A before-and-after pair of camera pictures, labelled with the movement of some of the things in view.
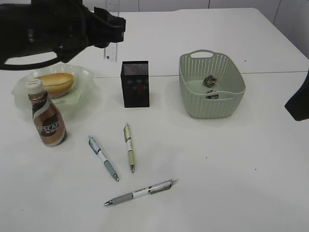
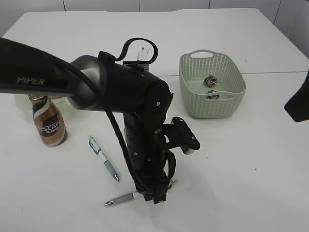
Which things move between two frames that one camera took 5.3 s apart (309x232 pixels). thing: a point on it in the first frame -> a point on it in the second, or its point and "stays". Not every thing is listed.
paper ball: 212,96 stays
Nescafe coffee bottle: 49,125 stays
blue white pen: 95,147 stays
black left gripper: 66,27 -> 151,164
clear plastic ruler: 110,51 -> 143,53
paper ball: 209,80 stays
